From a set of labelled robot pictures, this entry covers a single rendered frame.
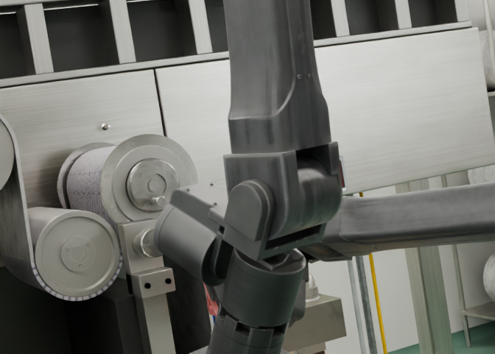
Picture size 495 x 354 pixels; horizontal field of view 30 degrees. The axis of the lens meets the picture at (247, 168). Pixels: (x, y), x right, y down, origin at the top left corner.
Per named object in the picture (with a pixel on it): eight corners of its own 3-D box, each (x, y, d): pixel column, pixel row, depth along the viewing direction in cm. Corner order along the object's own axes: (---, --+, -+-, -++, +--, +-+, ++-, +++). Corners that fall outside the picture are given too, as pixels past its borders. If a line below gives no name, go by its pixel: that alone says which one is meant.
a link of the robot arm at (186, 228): (268, 194, 64) (341, 176, 70) (158, 129, 70) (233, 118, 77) (230, 338, 68) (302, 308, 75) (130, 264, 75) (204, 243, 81)
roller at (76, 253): (43, 305, 125) (28, 218, 125) (8, 287, 149) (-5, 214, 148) (127, 286, 130) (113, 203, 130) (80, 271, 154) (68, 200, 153)
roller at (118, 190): (119, 232, 130) (106, 151, 129) (74, 226, 153) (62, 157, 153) (195, 217, 134) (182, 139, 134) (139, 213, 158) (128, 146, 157)
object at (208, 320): (211, 332, 136) (191, 208, 135) (158, 312, 157) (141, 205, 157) (215, 331, 136) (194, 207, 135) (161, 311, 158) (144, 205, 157)
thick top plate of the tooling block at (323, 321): (253, 362, 135) (247, 321, 134) (161, 325, 171) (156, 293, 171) (347, 335, 141) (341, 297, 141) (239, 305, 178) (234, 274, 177)
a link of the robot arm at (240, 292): (277, 268, 67) (324, 251, 71) (211, 225, 71) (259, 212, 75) (255, 347, 69) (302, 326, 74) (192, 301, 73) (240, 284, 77)
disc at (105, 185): (110, 246, 129) (92, 142, 129) (108, 246, 130) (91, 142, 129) (206, 226, 136) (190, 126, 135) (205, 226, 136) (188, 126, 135)
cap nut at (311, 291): (304, 304, 141) (299, 274, 140) (292, 301, 144) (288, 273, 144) (325, 298, 142) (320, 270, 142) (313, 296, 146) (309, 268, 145)
